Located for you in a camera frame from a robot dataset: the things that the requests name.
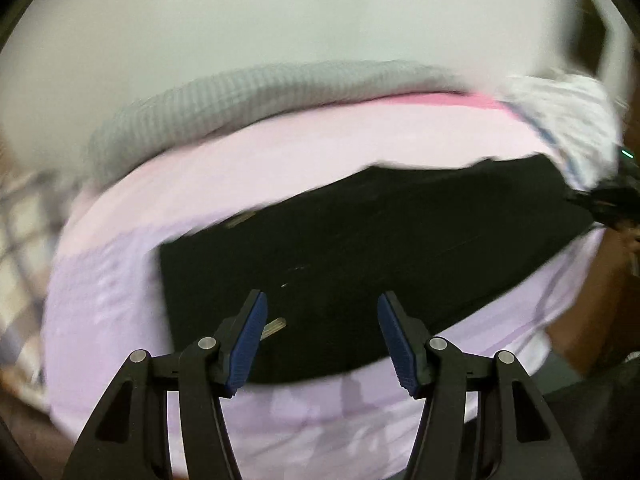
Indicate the plaid pillow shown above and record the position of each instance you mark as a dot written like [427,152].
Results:
[25,270]

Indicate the person's right forearm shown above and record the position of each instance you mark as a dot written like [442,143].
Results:
[595,300]

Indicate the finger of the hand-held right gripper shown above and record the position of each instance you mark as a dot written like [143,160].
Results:
[582,197]

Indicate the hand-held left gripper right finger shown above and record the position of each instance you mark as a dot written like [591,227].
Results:
[400,345]

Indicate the black pants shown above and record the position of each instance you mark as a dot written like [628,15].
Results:
[380,255]

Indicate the person's dark clothing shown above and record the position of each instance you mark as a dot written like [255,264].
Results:
[595,425]

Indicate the grey striped rolled blanket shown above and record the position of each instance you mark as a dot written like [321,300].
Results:
[210,105]

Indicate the pink and purple bed sheet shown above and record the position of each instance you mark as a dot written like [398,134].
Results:
[210,170]

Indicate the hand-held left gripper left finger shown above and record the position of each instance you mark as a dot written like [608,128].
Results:
[246,345]

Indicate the white frame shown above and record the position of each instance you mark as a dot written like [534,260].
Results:
[607,35]

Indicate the white and blue printed quilt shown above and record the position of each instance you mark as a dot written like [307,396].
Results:
[570,120]

